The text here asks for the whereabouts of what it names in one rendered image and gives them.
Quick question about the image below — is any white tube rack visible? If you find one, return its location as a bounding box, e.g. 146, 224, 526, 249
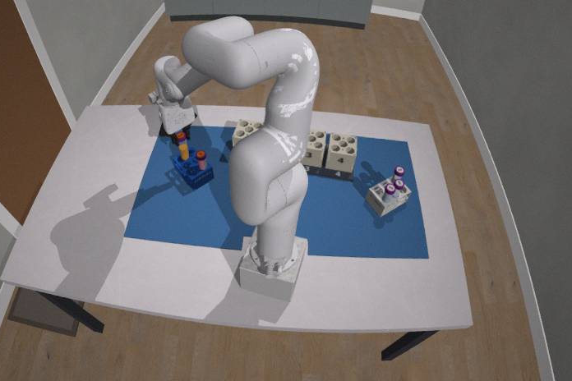
365, 177, 411, 217

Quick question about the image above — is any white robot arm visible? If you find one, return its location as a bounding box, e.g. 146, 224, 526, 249
148, 16, 320, 278

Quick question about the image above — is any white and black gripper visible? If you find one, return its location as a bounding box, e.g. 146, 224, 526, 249
159, 96, 197, 146

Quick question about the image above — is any blue tube rack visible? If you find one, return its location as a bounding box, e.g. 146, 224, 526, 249
173, 147, 214, 191

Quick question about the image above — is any blue bench mat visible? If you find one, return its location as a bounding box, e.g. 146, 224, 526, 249
124, 126, 429, 259

